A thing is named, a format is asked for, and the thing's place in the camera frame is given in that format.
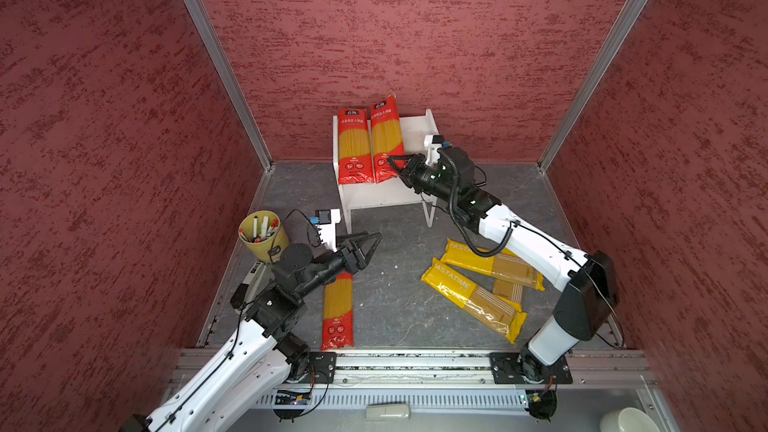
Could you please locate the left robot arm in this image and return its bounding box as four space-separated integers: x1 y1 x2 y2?
121 233 382 431

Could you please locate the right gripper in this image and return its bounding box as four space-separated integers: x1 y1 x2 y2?
388 152 458 203

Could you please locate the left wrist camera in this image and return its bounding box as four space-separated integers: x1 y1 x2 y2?
310 209 341 251

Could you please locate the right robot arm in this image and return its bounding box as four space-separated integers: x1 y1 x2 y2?
387 142 619 383

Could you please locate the white two-tier shelf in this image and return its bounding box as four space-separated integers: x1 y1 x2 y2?
337 109 439 234

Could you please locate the yellow pasta bag rear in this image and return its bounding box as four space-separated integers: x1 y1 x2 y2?
441 239 545 291

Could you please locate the yellow pasta bag underneath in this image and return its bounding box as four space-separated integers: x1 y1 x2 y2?
492 279 524 312

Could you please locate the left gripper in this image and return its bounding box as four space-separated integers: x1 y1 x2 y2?
297 229 382 299

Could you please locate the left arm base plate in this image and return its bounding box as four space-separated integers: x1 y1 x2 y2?
286 351 338 385

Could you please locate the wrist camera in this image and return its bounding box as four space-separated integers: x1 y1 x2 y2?
310 209 341 251
424 135 445 166

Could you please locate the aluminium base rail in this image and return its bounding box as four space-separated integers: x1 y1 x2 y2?
249 349 662 415

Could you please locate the white bowl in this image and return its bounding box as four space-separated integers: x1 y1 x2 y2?
599 407 660 432

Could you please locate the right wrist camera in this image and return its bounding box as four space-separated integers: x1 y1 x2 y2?
424 135 445 166

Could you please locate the grey stapler tool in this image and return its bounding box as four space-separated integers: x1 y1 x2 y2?
230 262 267 310

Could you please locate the yellow pen holder cup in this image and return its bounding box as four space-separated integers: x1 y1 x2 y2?
238 210 290 264

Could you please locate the red spaghetti bag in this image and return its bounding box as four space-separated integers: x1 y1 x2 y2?
321 272 354 350
337 109 374 185
370 95 404 183

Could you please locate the yellow pasta bag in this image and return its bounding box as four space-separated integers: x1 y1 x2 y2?
421 258 527 344
441 239 545 291

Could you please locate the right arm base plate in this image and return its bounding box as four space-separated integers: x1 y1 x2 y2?
488 351 573 386

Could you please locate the yellow pasta bag front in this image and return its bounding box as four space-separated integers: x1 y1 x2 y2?
421 258 527 344

